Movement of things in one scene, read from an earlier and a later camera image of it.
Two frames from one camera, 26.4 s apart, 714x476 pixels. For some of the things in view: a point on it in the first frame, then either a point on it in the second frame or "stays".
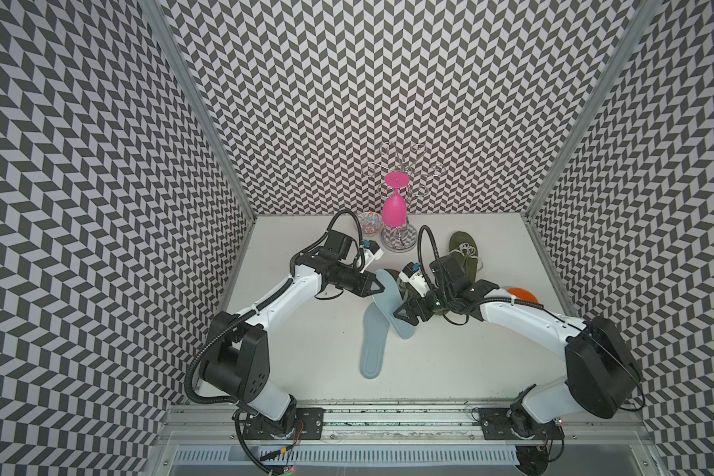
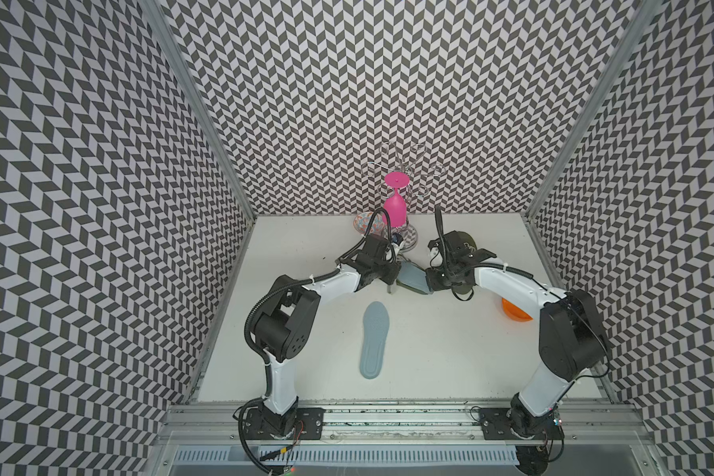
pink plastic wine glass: x=395 y=208 stays
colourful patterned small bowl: x=370 y=222 stays
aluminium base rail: x=218 y=424 stays
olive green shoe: x=463 y=247 stays
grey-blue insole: x=375 y=329 stays
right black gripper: x=409 y=306 -> x=433 y=285
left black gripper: x=363 y=289 -> x=394 y=269
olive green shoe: x=408 y=293 -> x=400 y=258
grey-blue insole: x=389 y=300 -> x=415 y=277
